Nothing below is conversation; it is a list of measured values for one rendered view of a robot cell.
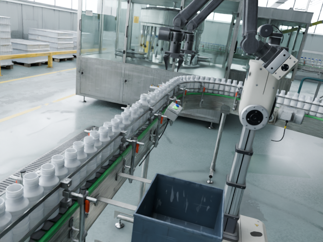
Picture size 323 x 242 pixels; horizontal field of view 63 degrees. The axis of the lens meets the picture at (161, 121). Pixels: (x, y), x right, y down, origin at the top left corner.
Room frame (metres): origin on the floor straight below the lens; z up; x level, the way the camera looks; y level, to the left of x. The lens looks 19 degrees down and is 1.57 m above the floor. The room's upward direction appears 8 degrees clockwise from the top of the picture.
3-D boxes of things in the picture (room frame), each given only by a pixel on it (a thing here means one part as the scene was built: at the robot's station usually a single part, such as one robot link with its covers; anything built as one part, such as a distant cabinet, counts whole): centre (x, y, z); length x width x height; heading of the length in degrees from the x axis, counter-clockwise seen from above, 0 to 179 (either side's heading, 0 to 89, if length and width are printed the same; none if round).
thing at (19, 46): (8.37, 4.57, 0.33); 1.23 x 1.04 x 0.66; 77
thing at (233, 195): (1.60, -0.56, 0.48); 0.13 x 0.13 x 0.40; 78
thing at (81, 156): (0.83, 0.27, 1.08); 0.06 x 0.06 x 0.17
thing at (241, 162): (1.60, -0.56, 0.72); 0.11 x 0.11 x 0.40; 78
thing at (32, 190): (0.60, 0.32, 1.08); 0.06 x 0.06 x 0.17
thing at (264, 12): (6.95, -2.17, 1.15); 1.63 x 1.62 x 2.30; 168
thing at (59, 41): (9.99, 4.40, 0.50); 1.23 x 1.04 x 1.00; 79
